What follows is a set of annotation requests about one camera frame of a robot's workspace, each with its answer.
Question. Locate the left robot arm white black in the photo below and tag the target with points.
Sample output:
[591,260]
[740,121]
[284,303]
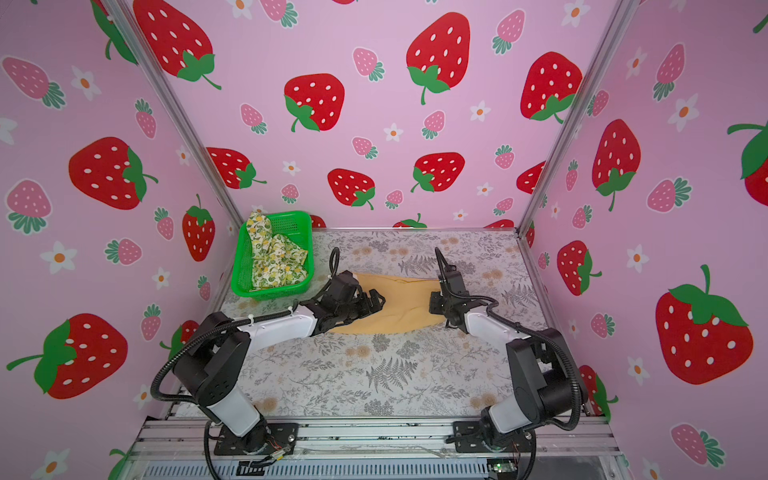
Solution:
[206,370]

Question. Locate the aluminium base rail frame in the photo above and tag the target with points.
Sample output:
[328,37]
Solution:
[376,448]

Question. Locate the tan yellow skirt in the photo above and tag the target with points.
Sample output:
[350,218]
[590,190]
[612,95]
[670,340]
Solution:
[406,306]

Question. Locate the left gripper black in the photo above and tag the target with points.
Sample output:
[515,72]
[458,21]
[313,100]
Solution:
[376,306]

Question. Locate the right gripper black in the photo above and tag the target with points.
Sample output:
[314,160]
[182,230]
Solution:
[441,301]

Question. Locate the green plastic basket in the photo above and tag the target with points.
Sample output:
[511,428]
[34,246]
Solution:
[297,225]

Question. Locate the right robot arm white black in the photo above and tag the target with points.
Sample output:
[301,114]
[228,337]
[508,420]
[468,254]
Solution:
[546,386]

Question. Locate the lemon print skirt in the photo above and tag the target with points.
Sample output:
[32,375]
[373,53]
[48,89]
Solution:
[277,261]

